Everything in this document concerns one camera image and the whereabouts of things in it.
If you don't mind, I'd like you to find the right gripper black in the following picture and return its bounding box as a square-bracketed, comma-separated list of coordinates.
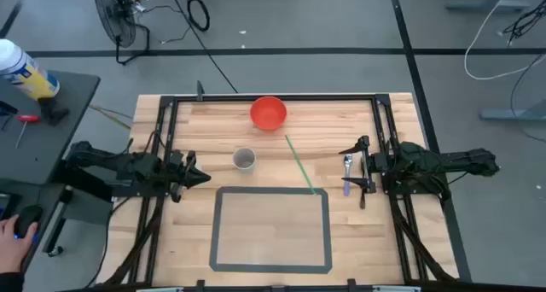
[338, 135, 387, 196]

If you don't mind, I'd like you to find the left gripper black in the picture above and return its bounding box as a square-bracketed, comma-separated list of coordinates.
[168, 149, 212, 204]

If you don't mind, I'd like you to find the purple-handled metal spoon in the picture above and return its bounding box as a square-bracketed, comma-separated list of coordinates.
[342, 153, 355, 198]

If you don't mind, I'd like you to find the red plastic bowl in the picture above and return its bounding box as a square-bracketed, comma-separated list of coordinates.
[249, 96, 288, 132]

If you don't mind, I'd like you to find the grey paper cup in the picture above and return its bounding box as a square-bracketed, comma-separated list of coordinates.
[232, 147, 258, 172]

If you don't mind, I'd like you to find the green drinking straw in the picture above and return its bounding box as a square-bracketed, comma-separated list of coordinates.
[284, 134, 317, 196]

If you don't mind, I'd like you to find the grey tape rectangle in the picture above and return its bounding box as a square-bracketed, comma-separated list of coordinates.
[208, 185, 334, 275]

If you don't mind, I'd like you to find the black side table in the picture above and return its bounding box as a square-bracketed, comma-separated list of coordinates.
[0, 69, 102, 187]

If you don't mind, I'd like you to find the black desk leg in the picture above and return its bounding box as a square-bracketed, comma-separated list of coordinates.
[42, 184, 75, 258]

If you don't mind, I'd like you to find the small black stand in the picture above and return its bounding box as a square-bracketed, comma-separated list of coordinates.
[39, 96, 71, 127]

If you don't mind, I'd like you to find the black computer mouse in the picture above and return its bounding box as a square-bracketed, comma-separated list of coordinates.
[14, 203, 44, 241]

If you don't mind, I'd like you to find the black floor fan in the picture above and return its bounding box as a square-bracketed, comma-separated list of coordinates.
[92, 0, 151, 67]

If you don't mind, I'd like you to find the person's hand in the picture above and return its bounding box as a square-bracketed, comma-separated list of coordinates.
[0, 213, 40, 275]

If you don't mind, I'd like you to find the white and yellow spray can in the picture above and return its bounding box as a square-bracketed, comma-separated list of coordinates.
[0, 38, 61, 102]

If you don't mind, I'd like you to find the black aluminium table frame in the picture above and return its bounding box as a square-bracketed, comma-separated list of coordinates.
[100, 92, 464, 292]

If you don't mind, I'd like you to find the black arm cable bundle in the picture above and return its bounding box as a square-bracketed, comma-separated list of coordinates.
[100, 196, 166, 287]
[389, 193, 456, 283]

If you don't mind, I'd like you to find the long black floor cable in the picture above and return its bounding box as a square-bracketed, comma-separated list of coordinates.
[168, 0, 239, 94]

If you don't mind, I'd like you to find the white floor cable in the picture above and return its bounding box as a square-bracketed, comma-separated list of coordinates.
[463, 0, 546, 82]

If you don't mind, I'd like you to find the coiled black cable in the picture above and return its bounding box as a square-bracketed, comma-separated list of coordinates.
[186, 0, 212, 33]

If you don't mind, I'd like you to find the red-handled screwdriver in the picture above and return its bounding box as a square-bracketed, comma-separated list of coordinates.
[14, 114, 43, 150]

